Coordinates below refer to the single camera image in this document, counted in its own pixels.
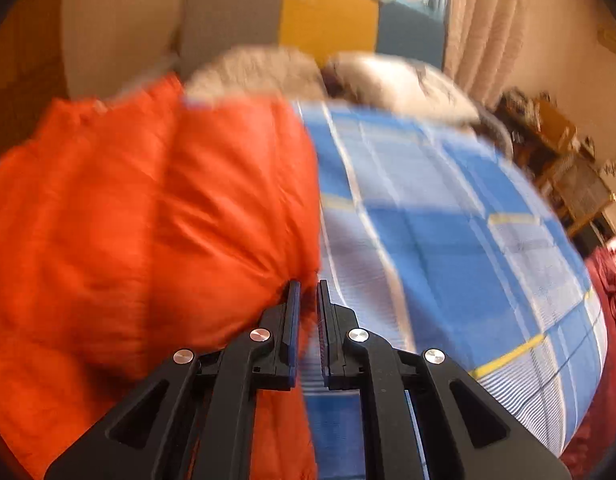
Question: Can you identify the wooden wardrobe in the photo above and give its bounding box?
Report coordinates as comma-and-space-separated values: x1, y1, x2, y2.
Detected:
0, 0, 68, 156

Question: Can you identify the blue plaid bed sheet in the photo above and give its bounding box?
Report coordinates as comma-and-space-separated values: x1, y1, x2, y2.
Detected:
295, 102, 608, 458

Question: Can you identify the rattan wooden chair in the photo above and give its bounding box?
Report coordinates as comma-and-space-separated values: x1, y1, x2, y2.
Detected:
534, 152, 616, 238

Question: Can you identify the wooden side table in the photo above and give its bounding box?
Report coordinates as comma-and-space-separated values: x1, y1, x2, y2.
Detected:
494, 88, 596, 178

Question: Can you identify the white deer print pillow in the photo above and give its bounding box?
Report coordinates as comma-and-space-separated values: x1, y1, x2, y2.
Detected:
324, 52, 479, 125

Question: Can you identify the beige quilted blanket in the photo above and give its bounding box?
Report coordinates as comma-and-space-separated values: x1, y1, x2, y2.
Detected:
184, 46, 329, 101

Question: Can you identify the orange puffer jacket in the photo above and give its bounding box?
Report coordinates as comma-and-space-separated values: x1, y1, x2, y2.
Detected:
0, 77, 320, 478

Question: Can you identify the red ruffled blanket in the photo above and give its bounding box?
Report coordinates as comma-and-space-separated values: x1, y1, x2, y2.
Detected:
560, 236, 616, 480

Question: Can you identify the beige patterned curtain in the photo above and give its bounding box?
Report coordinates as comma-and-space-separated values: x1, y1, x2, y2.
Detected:
443, 0, 532, 107

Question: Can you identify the grey yellow blue headboard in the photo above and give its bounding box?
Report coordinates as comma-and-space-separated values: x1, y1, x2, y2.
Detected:
179, 0, 445, 79

